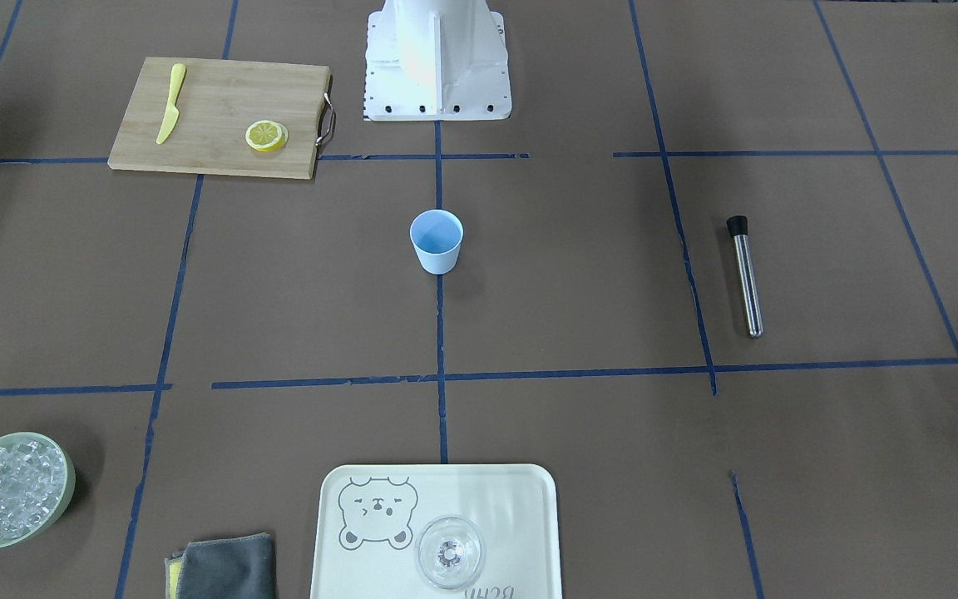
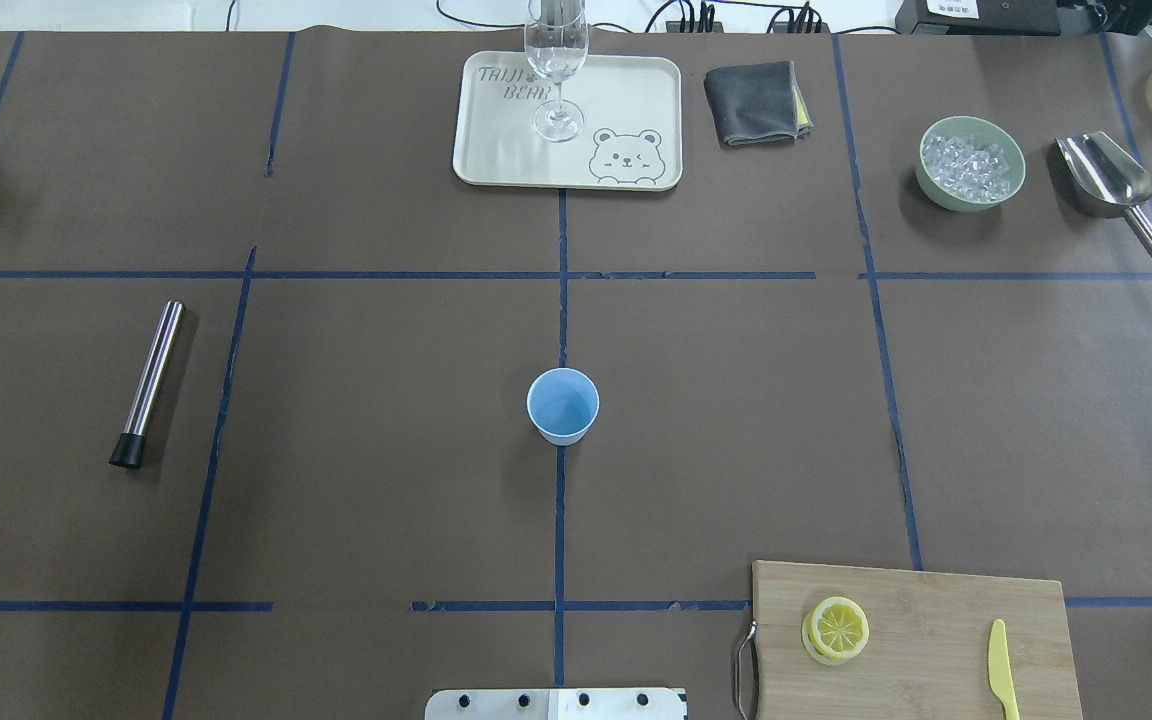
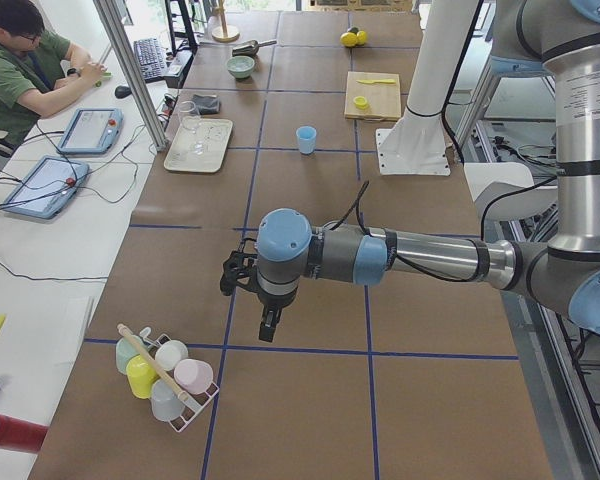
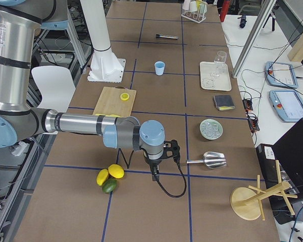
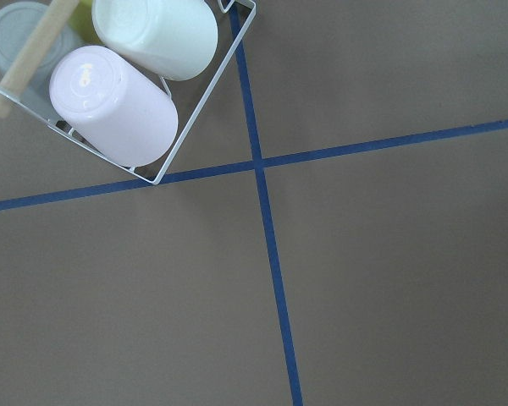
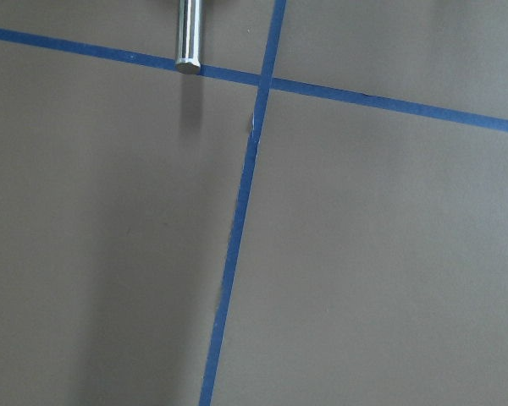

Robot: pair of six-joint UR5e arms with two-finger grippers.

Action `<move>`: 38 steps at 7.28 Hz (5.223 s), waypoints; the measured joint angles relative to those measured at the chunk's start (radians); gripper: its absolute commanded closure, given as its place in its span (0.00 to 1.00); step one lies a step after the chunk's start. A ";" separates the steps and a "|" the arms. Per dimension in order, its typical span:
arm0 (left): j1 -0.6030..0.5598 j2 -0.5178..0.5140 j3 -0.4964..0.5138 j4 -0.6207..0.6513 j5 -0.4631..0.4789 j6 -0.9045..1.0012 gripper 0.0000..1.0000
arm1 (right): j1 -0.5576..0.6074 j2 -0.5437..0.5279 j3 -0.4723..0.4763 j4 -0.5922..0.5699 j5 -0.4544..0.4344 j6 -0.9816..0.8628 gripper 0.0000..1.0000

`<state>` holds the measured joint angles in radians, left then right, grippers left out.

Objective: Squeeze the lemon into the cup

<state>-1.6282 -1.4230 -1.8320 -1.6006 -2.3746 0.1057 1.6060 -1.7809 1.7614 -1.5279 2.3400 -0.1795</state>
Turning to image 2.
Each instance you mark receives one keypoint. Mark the steel muddler black tip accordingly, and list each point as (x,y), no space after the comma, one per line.
(129,450)

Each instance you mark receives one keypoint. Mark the folded grey cloth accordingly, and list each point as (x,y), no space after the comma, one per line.
(757,103)

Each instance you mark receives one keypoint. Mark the steel ice scoop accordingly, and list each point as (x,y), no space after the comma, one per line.
(1109,182)

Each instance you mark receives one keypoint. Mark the cream bear print tray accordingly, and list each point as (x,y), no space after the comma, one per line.
(632,138)

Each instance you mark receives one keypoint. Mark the blue paper cup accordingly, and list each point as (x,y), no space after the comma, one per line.
(563,404)

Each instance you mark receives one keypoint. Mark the bamboo cutting board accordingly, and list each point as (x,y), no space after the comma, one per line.
(926,656)

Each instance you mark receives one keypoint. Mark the lemon slice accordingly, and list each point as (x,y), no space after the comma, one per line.
(841,628)
(812,650)

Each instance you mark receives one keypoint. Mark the yellow plastic knife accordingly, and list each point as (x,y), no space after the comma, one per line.
(999,672)

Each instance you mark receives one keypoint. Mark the green bowl of ice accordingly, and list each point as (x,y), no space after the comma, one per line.
(968,164)

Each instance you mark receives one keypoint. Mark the clear wine glass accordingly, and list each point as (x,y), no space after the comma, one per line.
(556,44)

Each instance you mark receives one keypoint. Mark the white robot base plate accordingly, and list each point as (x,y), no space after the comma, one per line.
(559,703)

